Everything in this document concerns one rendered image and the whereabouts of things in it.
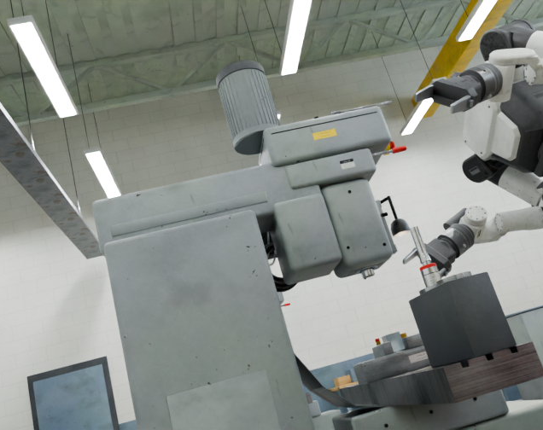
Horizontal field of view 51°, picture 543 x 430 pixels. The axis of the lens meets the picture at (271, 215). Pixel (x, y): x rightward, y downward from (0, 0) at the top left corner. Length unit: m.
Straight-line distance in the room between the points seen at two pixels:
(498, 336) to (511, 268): 8.40
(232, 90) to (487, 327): 1.31
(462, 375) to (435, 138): 8.92
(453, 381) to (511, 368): 0.14
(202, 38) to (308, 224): 7.10
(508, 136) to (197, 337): 1.10
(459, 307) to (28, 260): 8.23
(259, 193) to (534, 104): 0.92
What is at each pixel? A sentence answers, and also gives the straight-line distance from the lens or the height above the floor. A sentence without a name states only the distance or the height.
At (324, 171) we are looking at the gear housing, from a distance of 2.07.
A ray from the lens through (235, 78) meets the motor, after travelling 2.26.
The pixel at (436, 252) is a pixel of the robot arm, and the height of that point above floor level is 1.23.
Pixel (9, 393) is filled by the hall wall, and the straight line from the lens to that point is 8.99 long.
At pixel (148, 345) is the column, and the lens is 1.78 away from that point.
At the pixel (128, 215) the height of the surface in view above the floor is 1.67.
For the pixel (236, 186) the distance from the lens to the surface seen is 2.03.
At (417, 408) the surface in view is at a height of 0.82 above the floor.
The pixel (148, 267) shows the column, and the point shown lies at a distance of 1.82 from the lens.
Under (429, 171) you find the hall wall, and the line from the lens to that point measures 9.89.
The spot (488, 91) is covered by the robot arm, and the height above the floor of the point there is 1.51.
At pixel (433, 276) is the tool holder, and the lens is 1.59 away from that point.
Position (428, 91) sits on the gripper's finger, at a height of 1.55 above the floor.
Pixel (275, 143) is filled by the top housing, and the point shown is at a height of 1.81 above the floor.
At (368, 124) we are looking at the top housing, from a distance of 2.18.
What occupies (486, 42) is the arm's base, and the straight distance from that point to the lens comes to 1.85.
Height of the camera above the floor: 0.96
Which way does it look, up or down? 17 degrees up
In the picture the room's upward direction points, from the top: 16 degrees counter-clockwise
